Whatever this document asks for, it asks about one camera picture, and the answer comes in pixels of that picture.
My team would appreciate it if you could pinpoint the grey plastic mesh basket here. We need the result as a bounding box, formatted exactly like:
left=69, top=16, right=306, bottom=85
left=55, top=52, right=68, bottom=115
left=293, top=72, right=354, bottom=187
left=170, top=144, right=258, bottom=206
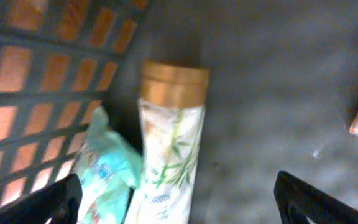
left=0, top=0, right=358, bottom=223

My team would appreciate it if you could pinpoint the white bamboo print tube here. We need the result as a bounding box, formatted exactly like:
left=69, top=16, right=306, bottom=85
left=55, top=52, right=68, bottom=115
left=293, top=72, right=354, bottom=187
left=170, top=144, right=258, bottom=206
left=124, top=61, right=209, bottom=224

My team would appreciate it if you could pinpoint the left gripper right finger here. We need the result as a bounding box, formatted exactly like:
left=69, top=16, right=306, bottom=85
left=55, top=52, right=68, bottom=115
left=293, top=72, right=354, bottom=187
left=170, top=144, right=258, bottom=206
left=274, top=170, right=358, bottom=224

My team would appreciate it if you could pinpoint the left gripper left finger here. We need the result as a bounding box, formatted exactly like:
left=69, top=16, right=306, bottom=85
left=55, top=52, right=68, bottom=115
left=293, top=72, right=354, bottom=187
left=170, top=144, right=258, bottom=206
left=0, top=174, right=82, bottom=224

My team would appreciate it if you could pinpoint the teal wet wipes pack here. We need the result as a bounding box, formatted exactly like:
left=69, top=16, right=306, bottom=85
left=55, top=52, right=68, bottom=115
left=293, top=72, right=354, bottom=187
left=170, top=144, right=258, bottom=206
left=73, top=106, right=143, bottom=223

